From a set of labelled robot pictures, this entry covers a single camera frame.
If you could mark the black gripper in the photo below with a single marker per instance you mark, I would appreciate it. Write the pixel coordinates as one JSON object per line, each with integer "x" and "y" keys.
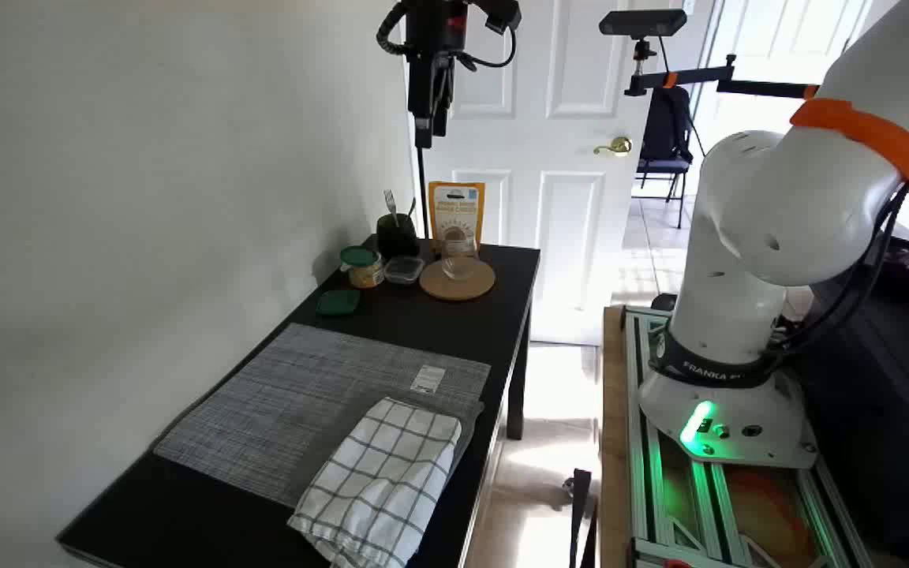
{"x": 436, "y": 43}

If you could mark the orange packet with white label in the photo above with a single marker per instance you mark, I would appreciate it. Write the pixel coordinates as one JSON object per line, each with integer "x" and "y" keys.
{"x": 456, "y": 208}

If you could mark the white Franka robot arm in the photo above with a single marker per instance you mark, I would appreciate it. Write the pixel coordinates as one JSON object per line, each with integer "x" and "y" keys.
{"x": 758, "y": 222}

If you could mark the orange band on arm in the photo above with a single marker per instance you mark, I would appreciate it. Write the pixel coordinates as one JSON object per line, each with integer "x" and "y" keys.
{"x": 869, "y": 130}

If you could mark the black cup with utensils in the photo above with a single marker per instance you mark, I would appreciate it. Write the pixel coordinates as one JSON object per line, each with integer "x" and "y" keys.
{"x": 400, "y": 236}

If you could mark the white panel door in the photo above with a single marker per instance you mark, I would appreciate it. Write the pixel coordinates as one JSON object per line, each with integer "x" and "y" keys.
{"x": 552, "y": 160}

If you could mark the clear glass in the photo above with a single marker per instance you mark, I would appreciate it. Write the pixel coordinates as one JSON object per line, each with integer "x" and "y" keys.
{"x": 459, "y": 249}

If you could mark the clear plastic container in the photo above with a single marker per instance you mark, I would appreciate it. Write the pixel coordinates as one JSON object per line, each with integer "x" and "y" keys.
{"x": 405, "y": 269}

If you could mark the jar with green lid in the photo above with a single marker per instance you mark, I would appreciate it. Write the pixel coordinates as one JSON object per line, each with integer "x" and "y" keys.
{"x": 362, "y": 266}

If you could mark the round cork trivet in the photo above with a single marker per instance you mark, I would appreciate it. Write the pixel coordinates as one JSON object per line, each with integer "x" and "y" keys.
{"x": 459, "y": 282}

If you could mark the brass door knob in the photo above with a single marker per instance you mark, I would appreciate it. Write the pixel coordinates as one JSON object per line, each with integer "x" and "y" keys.
{"x": 614, "y": 147}

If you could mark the black box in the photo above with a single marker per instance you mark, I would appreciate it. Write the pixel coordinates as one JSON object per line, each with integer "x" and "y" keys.
{"x": 411, "y": 317}

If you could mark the green plastic lid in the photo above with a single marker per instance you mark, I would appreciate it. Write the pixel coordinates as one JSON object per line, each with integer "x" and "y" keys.
{"x": 338, "y": 304}

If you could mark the blue folding chair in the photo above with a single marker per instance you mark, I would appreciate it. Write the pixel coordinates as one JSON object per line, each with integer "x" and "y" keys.
{"x": 668, "y": 133}

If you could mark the grey woven placemat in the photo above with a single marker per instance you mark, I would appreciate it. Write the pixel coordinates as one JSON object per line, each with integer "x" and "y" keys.
{"x": 299, "y": 406}

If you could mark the white checkered cloth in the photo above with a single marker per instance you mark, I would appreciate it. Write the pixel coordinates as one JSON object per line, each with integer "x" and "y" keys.
{"x": 381, "y": 483}

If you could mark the wooden board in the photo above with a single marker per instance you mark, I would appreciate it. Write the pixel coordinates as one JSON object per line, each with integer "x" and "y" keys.
{"x": 614, "y": 451}

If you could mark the black stereo camera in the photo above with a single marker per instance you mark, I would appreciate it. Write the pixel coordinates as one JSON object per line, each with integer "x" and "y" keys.
{"x": 643, "y": 19}

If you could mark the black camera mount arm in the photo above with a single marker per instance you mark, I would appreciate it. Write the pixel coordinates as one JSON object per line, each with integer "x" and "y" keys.
{"x": 723, "y": 79}

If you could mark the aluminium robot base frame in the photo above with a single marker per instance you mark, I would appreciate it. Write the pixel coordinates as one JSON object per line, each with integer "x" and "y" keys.
{"x": 678, "y": 505}

